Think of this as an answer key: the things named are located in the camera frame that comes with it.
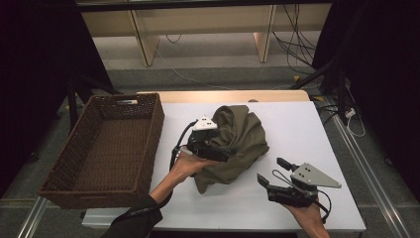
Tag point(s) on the olive green cloth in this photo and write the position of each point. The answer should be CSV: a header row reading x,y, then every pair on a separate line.
x,y
244,132

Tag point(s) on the person's right hand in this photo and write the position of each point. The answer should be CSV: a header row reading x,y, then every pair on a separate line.
x,y
307,216

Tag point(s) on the black stand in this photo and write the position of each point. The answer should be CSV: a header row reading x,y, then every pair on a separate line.
x,y
317,74
72,102

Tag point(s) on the metal floor rail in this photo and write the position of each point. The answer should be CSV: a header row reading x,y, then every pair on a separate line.
x,y
369,178
31,219

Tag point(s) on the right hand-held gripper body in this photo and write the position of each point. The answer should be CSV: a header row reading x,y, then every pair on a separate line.
x,y
310,177

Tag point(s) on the dark curtain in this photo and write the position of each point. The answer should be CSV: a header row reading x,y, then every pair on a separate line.
x,y
36,82
386,82

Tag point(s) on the light wooden shelf unit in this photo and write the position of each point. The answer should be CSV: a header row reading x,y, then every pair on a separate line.
x,y
198,20

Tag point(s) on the light wooden table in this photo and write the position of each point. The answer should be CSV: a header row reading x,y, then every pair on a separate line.
x,y
231,96

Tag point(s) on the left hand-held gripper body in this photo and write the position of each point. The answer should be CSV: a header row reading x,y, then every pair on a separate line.
x,y
204,145

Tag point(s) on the brown wicker basket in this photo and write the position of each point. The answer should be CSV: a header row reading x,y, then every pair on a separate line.
x,y
112,152

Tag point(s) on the person's left hand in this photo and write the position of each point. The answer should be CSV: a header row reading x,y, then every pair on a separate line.
x,y
188,165

